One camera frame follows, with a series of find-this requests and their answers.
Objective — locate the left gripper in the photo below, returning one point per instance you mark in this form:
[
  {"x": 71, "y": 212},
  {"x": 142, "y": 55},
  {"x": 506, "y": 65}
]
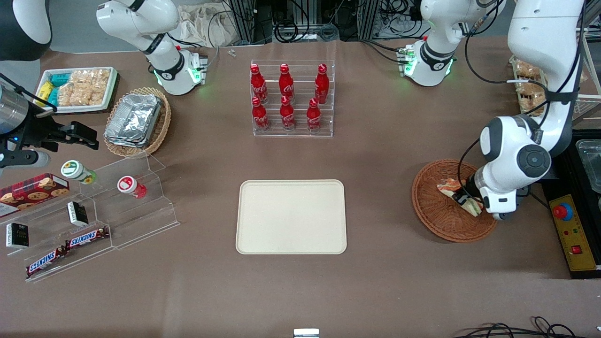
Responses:
[{"x": 467, "y": 191}]

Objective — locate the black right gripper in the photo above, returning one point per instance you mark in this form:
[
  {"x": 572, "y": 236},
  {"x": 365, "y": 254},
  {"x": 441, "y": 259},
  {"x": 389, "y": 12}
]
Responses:
[{"x": 38, "y": 130}]

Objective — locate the vegetable sandwich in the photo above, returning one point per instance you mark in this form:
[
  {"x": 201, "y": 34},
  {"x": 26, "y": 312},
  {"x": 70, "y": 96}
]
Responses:
[{"x": 448, "y": 187}]

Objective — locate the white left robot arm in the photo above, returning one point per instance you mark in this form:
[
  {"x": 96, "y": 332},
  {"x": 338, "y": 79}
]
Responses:
[{"x": 540, "y": 28}]

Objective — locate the round brown wicker basket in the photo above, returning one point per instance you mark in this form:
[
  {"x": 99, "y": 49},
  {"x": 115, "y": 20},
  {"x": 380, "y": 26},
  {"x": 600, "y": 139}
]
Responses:
[{"x": 441, "y": 220}]

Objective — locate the white snack tray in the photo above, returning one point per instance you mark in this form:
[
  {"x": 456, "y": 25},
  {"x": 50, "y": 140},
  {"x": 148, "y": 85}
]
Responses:
[{"x": 110, "y": 94}]

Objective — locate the oval light wicker basket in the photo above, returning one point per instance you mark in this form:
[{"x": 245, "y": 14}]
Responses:
[{"x": 162, "y": 122}]

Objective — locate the grey metal machine tray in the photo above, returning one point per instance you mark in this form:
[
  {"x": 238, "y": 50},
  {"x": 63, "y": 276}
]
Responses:
[{"x": 590, "y": 164}]

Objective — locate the cream rectangular tray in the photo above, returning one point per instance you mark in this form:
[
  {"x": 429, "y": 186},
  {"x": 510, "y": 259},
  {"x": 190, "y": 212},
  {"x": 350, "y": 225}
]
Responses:
[{"x": 291, "y": 217}]

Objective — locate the green sunflower yogurt cup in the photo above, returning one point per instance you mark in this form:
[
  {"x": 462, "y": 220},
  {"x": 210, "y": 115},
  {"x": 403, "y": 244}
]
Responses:
[{"x": 75, "y": 170}]

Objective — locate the clear bag rice crackers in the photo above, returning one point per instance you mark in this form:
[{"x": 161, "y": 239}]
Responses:
[
  {"x": 91, "y": 79},
  {"x": 77, "y": 96}
]

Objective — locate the aluminium foil container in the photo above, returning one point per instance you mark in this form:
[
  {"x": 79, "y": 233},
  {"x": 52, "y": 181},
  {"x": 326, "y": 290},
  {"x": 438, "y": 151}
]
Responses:
[
  {"x": 123, "y": 143},
  {"x": 134, "y": 117}
]

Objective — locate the teal snack packet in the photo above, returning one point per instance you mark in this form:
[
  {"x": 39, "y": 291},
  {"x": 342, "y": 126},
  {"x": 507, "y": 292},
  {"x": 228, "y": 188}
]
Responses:
[
  {"x": 60, "y": 79},
  {"x": 52, "y": 97}
]

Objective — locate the yellow snack packet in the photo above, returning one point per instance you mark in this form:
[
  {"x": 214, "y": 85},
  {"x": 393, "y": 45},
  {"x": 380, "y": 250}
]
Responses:
[{"x": 44, "y": 91}]

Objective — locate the red strawberry yogurt cup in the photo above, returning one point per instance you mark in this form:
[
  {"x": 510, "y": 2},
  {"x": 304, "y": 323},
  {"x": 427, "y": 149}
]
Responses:
[{"x": 127, "y": 184}]

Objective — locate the red tartan cookie box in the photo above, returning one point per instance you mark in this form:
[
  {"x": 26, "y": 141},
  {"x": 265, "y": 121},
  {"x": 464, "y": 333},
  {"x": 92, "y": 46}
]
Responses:
[{"x": 33, "y": 191}]

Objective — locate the small black chocolate box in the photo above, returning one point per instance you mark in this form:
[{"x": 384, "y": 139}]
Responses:
[
  {"x": 18, "y": 235},
  {"x": 78, "y": 213}
]

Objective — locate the red emergency stop button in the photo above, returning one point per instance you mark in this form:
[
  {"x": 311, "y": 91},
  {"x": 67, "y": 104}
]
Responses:
[{"x": 561, "y": 211}]

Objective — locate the clear acrylic stepped stand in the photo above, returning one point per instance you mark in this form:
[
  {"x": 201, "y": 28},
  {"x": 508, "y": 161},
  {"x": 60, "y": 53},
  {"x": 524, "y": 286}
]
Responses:
[{"x": 136, "y": 220}]

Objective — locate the brown Snickers bar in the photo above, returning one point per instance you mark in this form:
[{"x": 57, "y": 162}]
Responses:
[
  {"x": 87, "y": 237},
  {"x": 46, "y": 262}
]

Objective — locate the bagged bread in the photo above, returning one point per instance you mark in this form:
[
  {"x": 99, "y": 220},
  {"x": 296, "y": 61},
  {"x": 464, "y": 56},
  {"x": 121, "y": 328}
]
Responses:
[
  {"x": 532, "y": 99},
  {"x": 528, "y": 70}
]

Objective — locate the black machine with yellow panel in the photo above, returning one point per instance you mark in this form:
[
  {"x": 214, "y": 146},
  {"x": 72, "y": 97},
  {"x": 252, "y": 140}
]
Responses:
[{"x": 582, "y": 225}]

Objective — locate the cream cloth bag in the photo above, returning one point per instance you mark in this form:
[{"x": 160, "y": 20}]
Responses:
[{"x": 204, "y": 23}]

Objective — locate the red cola bottle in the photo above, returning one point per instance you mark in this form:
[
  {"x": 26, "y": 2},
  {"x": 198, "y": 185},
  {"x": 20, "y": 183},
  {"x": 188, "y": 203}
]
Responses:
[
  {"x": 313, "y": 117},
  {"x": 287, "y": 115},
  {"x": 321, "y": 84},
  {"x": 258, "y": 84},
  {"x": 286, "y": 83},
  {"x": 259, "y": 117}
]

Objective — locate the clear acrylic bottle rack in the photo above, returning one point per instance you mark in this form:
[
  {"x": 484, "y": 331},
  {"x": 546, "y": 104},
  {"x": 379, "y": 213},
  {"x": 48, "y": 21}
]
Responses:
[{"x": 300, "y": 126}]

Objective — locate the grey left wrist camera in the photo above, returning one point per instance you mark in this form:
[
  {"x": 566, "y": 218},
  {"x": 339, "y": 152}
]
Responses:
[{"x": 502, "y": 217}]

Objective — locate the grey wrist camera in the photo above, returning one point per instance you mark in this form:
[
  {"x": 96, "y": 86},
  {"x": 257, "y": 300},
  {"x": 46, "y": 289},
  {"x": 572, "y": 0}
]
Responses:
[
  {"x": 502, "y": 217},
  {"x": 23, "y": 159}
]

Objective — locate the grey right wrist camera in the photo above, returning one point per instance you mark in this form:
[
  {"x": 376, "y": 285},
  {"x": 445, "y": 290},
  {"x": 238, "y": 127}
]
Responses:
[{"x": 23, "y": 159}]

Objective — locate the red rocker switch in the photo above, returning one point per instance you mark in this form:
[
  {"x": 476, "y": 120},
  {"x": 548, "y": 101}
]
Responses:
[{"x": 576, "y": 249}]

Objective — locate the aluminium profile frame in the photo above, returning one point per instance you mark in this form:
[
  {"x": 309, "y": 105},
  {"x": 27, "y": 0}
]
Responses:
[{"x": 246, "y": 21}]

